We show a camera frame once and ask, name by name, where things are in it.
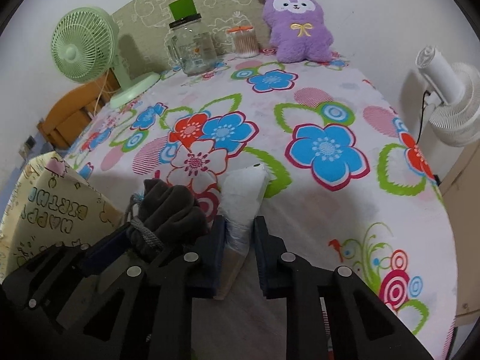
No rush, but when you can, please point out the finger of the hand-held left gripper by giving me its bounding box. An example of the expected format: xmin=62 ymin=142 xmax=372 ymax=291
xmin=2 ymin=228 xmax=131 ymax=294
xmin=22 ymin=270 xmax=100 ymax=342

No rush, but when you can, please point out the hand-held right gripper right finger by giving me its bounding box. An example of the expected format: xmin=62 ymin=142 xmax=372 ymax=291
xmin=254 ymin=215 xmax=436 ymax=360

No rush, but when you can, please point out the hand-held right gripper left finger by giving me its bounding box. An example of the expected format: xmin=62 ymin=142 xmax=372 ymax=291
xmin=71 ymin=215 xmax=227 ymax=360

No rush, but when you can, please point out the white tissue packet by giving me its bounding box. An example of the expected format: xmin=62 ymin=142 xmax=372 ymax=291
xmin=214 ymin=163 xmax=271 ymax=301

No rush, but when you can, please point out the green cartoon print fabric box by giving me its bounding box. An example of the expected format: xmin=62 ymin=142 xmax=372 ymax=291
xmin=0 ymin=152 xmax=124 ymax=282

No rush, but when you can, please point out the dark grey drawstring pouch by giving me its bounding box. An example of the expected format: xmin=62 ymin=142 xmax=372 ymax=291
xmin=127 ymin=178 xmax=211 ymax=267

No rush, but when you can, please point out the floral tablecloth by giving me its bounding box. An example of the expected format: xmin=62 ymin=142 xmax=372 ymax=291
xmin=62 ymin=45 xmax=456 ymax=360

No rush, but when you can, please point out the wooden bed headboard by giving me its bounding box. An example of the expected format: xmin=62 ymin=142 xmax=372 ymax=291
xmin=37 ymin=69 xmax=121 ymax=151

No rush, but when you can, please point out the beige cabinet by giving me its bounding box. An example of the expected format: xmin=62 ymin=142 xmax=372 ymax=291
xmin=437 ymin=140 xmax=480 ymax=329

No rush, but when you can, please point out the green desk fan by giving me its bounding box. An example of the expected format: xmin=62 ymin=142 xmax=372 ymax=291
xmin=51 ymin=7 xmax=162 ymax=109

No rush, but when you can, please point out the glass jar mug black lid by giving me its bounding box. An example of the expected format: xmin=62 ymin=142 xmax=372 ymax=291
xmin=167 ymin=13 xmax=218 ymax=76

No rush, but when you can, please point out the cotton swab container orange lid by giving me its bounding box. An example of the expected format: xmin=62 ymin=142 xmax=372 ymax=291
xmin=229 ymin=25 xmax=260 ymax=59

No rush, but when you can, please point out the purple plush bunny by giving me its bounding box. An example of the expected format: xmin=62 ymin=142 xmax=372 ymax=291
xmin=255 ymin=0 xmax=334 ymax=64

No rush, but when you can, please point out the green cartoon print board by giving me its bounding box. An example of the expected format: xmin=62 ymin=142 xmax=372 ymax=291
xmin=110 ymin=0 xmax=263 ymax=76

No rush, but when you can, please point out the white standing fan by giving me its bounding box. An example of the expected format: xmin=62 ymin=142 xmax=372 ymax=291
xmin=415 ymin=46 xmax=480 ymax=147

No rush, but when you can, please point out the green plastic cup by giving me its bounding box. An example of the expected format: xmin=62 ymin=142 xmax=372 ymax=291
xmin=168 ymin=0 xmax=197 ymax=21

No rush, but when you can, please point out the white desk fan cable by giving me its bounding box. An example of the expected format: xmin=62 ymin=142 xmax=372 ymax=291
xmin=95 ymin=68 xmax=114 ymax=118

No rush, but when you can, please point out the black fan cable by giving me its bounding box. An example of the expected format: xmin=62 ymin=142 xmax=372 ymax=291
xmin=415 ymin=89 xmax=437 ymax=147

